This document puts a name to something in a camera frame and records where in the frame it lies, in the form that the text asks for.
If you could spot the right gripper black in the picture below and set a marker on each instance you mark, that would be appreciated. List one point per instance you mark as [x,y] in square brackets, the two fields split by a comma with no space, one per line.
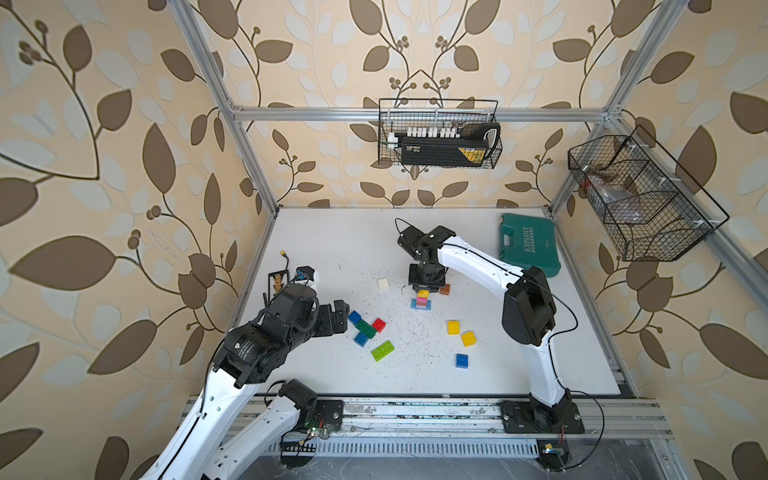
[412,280]

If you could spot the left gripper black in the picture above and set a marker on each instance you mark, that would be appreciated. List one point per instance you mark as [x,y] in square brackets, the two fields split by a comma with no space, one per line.
[330,325]

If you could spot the light blue lego brick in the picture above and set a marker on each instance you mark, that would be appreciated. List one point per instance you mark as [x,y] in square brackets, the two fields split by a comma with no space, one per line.
[415,306]

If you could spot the lime green lego brick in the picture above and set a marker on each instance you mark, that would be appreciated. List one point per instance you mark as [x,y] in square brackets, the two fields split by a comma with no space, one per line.
[382,351]

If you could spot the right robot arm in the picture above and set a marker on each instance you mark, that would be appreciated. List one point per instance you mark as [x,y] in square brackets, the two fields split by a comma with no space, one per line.
[528,308]

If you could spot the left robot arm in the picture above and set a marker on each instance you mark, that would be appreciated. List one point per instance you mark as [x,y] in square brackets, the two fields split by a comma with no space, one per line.
[240,366]

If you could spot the dark green lego brick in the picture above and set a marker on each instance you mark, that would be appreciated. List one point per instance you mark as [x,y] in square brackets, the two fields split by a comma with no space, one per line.
[366,329]

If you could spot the red lego brick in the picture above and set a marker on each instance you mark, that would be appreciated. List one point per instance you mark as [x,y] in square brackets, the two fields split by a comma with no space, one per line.
[379,325]

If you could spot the black bit holder card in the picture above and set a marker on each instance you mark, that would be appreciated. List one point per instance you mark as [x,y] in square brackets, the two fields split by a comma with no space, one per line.
[277,280]

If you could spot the green tool case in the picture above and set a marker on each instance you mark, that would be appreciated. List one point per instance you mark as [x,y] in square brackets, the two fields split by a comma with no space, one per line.
[529,242]

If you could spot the black box in basket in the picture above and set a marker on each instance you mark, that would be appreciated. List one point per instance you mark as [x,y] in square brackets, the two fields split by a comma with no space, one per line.
[474,145]

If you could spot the plastic bag in basket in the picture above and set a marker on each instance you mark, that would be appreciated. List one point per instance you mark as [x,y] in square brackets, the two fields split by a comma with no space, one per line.
[610,199]

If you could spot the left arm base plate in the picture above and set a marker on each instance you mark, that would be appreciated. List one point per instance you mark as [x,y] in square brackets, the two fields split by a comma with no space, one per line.
[321,414]

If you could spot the back wire basket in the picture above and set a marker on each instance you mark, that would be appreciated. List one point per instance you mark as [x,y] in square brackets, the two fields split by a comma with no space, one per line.
[425,116]

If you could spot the wire basket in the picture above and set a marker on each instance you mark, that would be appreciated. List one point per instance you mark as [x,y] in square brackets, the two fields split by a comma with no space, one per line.
[425,116]
[673,210]

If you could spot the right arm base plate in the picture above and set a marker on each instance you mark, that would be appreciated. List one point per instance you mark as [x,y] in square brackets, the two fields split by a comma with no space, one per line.
[534,417]

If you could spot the right wire basket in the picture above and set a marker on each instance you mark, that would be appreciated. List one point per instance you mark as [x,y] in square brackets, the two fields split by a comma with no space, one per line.
[673,210]

